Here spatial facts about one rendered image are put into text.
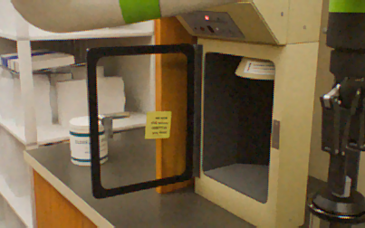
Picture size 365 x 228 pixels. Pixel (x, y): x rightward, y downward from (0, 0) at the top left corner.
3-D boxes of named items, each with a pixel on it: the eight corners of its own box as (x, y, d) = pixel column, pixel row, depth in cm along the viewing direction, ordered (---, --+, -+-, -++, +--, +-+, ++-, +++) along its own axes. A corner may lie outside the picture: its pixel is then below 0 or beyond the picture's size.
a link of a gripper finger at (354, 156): (341, 147, 76) (344, 146, 77) (339, 185, 78) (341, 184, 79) (358, 151, 74) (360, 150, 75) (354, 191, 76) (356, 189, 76)
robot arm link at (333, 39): (376, 13, 62) (410, 12, 67) (307, 11, 71) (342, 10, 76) (370, 56, 64) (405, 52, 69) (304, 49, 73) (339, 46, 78)
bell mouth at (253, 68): (267, 67, 129) (268, 48, 128) (318, 75, 115) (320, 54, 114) (221, 72, 119) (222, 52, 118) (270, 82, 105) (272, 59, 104)
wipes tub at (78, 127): (98, 151, 171) (96, 113, 167) (114, 161, 161) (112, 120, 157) (65, 157, 163) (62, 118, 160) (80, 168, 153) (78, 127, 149)
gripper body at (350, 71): (350, 46, 76) (345, 99, 78) (319, 49, 71) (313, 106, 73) (393, 50, 70) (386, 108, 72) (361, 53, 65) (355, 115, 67)
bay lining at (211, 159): (261, 156, 145) (266, 46, 136) (328, 181, 124) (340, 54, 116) (201, 172, 131) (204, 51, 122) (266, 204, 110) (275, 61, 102)
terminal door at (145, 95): (193, 179, 132) (195, 42, 122) (92, 200, 117) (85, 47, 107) (191, 178, 132) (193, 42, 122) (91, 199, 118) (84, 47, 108)
